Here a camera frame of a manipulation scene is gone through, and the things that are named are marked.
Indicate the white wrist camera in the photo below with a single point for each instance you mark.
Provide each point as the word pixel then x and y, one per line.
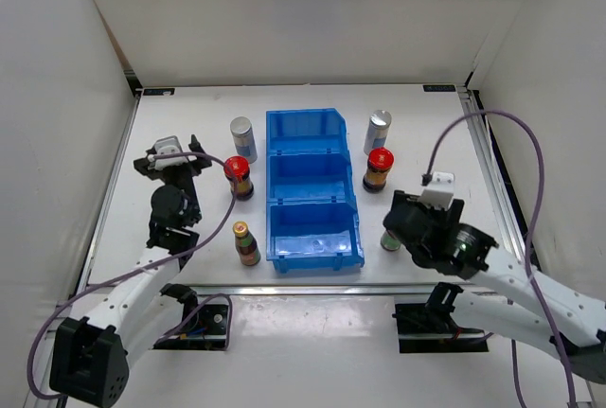
pixel 438 190
pixel 166 152

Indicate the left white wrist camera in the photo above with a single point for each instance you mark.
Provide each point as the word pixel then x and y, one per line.
pixel 166 152

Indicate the aluminium frame rail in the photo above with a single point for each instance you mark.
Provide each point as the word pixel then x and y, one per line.
pixel 321 290

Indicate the right red-lidded sauce jar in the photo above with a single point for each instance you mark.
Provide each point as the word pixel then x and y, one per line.
pixel 379 162

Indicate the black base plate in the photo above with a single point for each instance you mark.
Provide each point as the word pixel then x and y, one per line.
pixel 207 327
pixel 421 332

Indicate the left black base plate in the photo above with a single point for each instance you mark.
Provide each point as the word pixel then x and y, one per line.
pixel 207 327

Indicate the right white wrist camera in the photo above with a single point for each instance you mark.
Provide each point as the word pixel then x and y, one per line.
pixel 438 190

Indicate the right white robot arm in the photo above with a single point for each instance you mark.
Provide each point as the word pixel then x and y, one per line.
pixel 540 311

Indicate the left silver-capped white shaker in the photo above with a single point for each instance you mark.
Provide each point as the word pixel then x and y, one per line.
pixel 243 137

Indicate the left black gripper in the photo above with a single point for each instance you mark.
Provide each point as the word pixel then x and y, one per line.
pixel 195 166

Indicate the right silver-capped white shaker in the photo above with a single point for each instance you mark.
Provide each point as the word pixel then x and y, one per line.
pixel 377 131

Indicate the blue three-compartment plastic bin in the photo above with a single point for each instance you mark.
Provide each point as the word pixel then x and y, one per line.
pixel 312 220

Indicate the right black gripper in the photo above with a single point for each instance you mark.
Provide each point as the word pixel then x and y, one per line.
pixel 445 217

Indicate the left red-lidded sauce jar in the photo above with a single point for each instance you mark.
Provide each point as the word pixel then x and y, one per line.
pixel 236 169

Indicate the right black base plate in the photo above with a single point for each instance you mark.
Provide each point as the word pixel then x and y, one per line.
pixel 421 332

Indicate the green-labelled sauce bottle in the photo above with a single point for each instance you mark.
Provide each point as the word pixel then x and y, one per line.
pixel 389 242

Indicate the yellow-capped sauce bottle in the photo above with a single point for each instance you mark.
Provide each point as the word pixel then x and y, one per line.
pixel 246 244

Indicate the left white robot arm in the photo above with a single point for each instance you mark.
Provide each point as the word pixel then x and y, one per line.
pixel 92 356

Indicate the red-lidded sauce jar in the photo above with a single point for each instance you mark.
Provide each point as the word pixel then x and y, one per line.
pixel 379 162
pixel 236 169

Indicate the silver-capped white shaker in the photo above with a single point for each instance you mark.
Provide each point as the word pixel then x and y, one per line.
pixel 377 131
pixel 243 137

